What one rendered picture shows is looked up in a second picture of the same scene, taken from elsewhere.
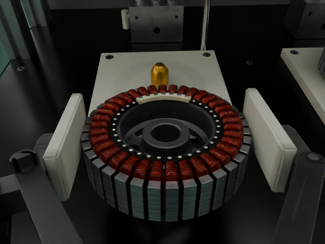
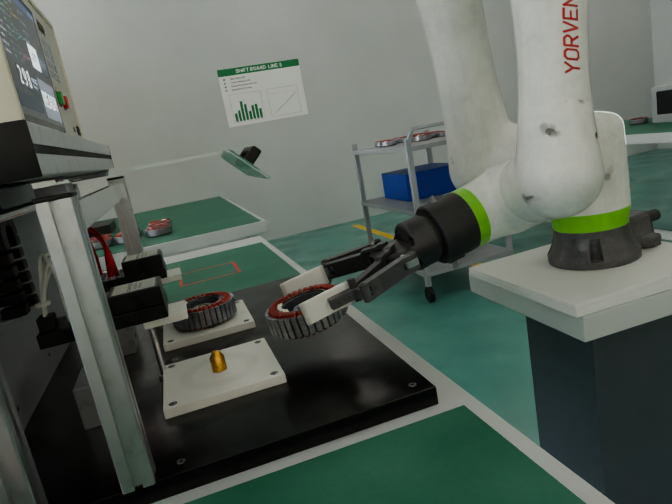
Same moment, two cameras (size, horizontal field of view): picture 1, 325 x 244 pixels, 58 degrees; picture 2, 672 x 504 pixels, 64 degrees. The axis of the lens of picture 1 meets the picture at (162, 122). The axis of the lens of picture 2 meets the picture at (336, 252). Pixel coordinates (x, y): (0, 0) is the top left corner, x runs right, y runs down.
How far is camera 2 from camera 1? 0.76 m
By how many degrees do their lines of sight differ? 91
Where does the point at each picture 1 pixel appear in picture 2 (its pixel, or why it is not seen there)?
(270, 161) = (320, 278)
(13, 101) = (244, 434)
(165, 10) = not seen: hidden behind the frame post
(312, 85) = (215, 330)
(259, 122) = (303, 279)
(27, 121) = (271, 413)
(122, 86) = (224, 381)
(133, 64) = (188, 388)
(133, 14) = not seen: hidden behind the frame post
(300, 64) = (188, 337)
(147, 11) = not seen: hidden behind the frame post
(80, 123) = (315, 305)
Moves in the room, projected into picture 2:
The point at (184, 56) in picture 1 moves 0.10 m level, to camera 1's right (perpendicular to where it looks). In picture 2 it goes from (174, 372) to (175, 348)
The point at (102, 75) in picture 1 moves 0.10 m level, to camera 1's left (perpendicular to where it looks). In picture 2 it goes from (207, 394) to (211, 434)
